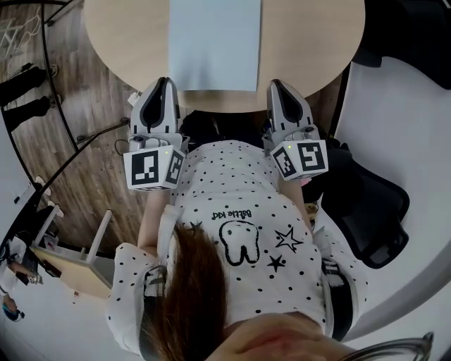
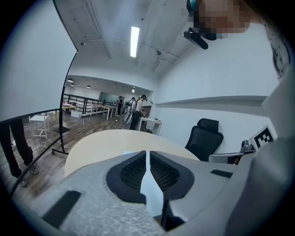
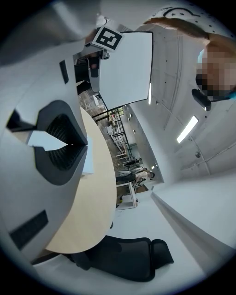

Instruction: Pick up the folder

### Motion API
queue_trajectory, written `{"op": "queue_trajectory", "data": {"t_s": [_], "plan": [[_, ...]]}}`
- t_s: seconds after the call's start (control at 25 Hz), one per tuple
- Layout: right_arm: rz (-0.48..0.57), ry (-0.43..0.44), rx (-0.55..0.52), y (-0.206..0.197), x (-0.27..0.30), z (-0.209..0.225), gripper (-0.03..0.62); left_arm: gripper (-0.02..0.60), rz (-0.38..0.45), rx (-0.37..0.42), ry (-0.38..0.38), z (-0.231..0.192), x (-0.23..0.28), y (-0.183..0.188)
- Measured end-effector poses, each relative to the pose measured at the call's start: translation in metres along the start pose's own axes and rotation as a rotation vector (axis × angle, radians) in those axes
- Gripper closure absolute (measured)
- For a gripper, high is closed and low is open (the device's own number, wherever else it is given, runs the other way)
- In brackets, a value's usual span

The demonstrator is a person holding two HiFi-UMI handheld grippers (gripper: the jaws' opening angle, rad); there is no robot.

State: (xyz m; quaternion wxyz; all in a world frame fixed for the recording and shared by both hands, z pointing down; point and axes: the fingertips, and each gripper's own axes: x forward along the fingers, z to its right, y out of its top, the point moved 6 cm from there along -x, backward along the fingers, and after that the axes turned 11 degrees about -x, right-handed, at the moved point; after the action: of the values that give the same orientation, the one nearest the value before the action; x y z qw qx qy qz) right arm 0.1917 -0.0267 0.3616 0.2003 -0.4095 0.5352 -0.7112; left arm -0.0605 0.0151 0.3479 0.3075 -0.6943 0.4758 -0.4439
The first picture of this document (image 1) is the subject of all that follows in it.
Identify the person's right forearm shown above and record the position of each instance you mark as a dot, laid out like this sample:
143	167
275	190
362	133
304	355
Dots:
294	197

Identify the black metal rack frame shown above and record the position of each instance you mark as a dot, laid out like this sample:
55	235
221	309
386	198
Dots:
44	42

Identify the person's white dotted shirt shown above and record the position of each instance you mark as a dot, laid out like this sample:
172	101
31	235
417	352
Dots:
239	183

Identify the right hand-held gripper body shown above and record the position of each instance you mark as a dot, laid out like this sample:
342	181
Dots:
310	157

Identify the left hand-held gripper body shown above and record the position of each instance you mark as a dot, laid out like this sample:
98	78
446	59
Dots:
144	169

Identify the person's left forearm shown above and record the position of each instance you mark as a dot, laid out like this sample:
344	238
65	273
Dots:
155	218

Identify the person's face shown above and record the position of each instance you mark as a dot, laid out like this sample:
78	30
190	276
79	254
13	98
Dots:
282	340

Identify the black padded chair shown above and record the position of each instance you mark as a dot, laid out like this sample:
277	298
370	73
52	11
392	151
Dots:
412	31

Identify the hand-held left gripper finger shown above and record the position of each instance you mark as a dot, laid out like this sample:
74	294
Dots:
172	113
136	116

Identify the person's black trousers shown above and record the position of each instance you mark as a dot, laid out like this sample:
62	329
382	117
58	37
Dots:
225	127

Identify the black mesh office chair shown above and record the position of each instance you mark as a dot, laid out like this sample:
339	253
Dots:
373	218

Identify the small wooden stool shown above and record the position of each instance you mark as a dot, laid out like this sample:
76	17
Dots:
74	271

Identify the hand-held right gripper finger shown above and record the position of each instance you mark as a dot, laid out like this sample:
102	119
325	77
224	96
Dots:
306	116
273	109

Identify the person's eyeglasses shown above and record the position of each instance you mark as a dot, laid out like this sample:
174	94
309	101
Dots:
405	347

